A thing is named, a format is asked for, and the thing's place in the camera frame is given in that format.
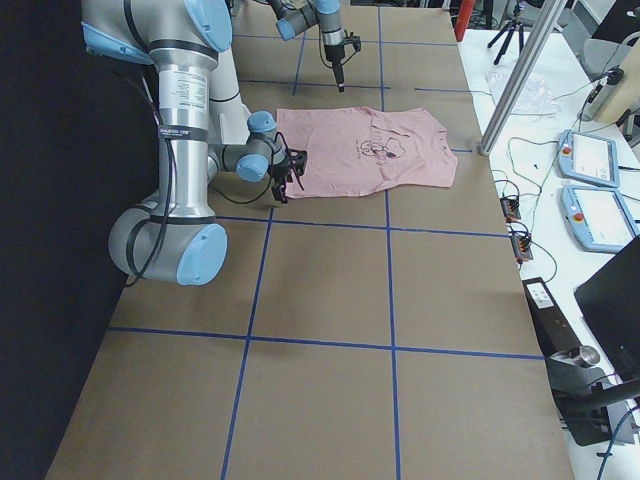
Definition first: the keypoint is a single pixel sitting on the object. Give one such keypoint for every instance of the black camera tripod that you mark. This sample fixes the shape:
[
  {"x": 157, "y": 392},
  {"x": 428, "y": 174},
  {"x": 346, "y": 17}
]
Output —
[{"x": 513, "y": 27}]

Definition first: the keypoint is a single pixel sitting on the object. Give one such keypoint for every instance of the orange terminal block near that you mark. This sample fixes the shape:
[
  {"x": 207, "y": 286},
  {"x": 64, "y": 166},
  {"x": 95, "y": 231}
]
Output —
[{"x": 521, "y": 241}]

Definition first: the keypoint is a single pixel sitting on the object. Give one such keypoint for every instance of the teach pendant tablet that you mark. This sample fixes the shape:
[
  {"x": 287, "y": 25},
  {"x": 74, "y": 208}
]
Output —
[
  {"x": 588, "y": 158},
  {"x": 598, "y": 218}
]

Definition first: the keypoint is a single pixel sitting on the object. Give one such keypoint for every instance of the near teach pendant tablet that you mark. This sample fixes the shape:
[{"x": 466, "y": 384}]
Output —
[{"x": 598, "y": 218}]

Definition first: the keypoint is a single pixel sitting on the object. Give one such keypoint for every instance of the far teach pendant tablet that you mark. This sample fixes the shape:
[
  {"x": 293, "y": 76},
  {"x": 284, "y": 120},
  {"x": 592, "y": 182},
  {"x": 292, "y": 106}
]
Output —
[{"x": 588, "y": 158}]

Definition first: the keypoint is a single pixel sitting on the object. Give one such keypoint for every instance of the orange terminal block far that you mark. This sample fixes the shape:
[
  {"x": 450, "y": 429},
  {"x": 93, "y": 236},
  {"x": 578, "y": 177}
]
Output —
[{"x": 510, "y": 208}]

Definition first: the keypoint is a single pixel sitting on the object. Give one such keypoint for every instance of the black clamp metal knob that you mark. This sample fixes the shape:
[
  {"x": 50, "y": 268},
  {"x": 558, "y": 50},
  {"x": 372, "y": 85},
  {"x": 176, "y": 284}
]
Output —
[{"x": 593, "y": 405}]

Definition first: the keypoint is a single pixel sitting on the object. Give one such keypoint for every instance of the black box white label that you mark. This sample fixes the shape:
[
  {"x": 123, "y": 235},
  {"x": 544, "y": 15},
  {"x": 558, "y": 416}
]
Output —
[{"x": 553, "y": 330}]

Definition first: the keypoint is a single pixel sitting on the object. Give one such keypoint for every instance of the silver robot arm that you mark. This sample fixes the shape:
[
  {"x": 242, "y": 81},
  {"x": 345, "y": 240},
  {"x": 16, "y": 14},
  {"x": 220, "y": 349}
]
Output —
[
  {"x": 203, "y": 129},
  {"x": 294, "y": 20}
]

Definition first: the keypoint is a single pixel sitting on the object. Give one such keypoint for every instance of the black monitor corner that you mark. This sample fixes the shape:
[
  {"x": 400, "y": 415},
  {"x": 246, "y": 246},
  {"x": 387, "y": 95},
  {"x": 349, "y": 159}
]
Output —
[{"x": 609, "y": 303}]

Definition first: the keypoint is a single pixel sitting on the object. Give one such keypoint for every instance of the red cylinder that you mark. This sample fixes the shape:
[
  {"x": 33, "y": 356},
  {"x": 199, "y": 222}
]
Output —
[{"x": 465, "y": 11}]

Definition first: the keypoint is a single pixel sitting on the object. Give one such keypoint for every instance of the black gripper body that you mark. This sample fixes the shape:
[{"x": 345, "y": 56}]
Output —
[
  {"x": 280, "y": 175},
  {"x": 333, "y": 54}
]

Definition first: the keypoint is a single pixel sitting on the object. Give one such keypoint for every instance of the pink Snoopy t-shirt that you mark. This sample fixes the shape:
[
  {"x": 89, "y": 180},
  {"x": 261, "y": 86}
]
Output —
[{"x": 359, "y": 151}]

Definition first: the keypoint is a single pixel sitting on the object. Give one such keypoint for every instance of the orange terminal block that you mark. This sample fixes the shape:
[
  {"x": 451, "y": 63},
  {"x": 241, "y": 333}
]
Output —
[
  {"x": 510, "y": 208},
  {"x": 521, "y": 241}
]

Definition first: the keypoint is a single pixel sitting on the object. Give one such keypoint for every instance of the aluminium frame post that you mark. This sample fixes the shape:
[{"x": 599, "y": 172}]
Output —
[{"x": 533, "y": 47}]

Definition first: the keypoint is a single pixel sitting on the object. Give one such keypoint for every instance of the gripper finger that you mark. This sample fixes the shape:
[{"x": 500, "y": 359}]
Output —
[
  {"x": 279, "y": 193},
  {"x": 338, "y": 73}
]

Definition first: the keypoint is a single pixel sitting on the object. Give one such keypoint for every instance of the clear plastic bag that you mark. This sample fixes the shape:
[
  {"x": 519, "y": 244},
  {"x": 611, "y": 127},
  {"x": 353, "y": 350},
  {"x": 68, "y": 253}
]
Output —
[{"x": 535, "y": 98}]

